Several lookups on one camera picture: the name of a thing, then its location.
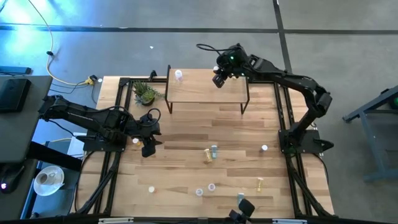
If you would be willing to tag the black computer mouse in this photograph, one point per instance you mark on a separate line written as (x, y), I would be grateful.
(11, 177)

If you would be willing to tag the black frame clamp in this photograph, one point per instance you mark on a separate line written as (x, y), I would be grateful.
(153, 75)

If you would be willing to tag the clear bottle pink label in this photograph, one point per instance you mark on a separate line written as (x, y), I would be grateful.
(178, 75)

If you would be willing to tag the wooden shelf black metal legs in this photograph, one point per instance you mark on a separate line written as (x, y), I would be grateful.
(205, 90)

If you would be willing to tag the black computer box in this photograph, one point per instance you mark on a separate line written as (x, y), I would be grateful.
(14, 95)

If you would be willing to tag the black rounded object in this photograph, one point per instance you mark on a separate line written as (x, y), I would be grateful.
(247, 208)

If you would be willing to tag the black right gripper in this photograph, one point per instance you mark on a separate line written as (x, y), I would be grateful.
(231, 63)

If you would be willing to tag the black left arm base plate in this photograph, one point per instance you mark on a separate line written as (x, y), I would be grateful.
(93, 147)

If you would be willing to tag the purple bottle white cap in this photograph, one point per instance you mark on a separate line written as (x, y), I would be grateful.
(264, 147)

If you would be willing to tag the black desk beam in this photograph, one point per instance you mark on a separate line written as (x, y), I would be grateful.
(53, 155)

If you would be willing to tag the grey metal cart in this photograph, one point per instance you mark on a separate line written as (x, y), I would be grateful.
(373, 149)

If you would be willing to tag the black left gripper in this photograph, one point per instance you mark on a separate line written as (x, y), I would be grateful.
(147, 130)

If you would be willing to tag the teal translucent bottle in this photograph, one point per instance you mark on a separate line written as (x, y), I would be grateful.
(214, 151)

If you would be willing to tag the small grey-blue bottle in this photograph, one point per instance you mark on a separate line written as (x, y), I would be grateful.
(241, 196)

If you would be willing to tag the orange bottle white cap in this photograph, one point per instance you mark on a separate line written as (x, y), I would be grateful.
(151, 189)
(215, 68)

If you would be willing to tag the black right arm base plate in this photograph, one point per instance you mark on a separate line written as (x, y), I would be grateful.
(311, 144)

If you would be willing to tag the succulent plant black pot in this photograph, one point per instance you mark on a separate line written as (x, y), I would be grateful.
(146, 95)

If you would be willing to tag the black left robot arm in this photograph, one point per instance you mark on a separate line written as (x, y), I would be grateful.
(93, 116)

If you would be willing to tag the grey desk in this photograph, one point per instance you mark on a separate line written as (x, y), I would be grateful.
(18, 205)
(18, 130)

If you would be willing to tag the white paper sheet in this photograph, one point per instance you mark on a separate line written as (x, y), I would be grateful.
(74, 146)

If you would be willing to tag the yellow power plug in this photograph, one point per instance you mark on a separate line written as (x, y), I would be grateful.
(90, 81)

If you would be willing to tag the black aluminium table frame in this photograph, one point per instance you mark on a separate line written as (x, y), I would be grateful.
(282, 83)

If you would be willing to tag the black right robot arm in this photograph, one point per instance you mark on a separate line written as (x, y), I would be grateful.
(280, 76)

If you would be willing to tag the clear bottle blue red capsules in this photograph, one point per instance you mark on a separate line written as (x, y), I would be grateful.
(199, 192)

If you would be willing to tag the clear bottle pink capsules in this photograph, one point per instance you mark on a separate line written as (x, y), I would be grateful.
(211, 187)

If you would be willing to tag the dark flat device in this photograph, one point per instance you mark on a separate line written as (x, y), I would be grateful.
(15, 70)

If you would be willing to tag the white label strip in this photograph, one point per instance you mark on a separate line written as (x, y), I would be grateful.
(289, 221)
(115, 220)

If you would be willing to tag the white bowl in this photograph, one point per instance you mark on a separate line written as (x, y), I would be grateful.
(49, 186)

